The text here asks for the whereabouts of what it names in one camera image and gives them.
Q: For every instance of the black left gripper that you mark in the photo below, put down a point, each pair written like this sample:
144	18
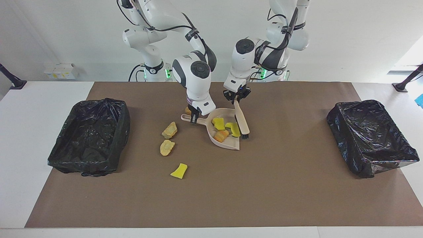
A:
237	92

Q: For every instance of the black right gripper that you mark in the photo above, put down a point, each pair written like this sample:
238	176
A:
192	110

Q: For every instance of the brown bread roll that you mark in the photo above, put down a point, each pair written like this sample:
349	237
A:
187	111

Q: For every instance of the notched yellow sponge piece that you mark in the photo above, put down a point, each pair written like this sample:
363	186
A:
218	124

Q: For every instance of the beige brush with black bristles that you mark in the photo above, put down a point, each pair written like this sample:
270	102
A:
243	124

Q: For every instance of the beige sponge lump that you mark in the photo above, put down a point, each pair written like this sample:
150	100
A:
167	147
169	130

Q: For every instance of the orange bread scrap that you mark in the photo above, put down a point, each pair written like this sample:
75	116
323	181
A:
220	136

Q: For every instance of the beige plastic dustpan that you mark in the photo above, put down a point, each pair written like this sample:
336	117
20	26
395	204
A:
231	143

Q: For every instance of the yellow sponge piece green backing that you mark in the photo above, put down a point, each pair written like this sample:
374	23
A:
179	171

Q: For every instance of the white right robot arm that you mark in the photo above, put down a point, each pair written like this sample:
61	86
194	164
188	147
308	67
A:
195	76

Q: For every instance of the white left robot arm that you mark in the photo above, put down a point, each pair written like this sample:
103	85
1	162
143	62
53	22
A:
244	62

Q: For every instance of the bin with black liner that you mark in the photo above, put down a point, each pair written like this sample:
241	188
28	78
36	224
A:
370	138
89	142

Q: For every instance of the brown table mat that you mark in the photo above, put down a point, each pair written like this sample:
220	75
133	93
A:
214	198

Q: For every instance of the black stand pole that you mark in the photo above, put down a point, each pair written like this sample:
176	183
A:
11	79
408	79

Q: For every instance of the blue object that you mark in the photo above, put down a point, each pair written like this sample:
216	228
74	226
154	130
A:
420	100

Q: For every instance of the white wall socket boxes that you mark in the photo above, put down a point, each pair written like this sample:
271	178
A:
61	71

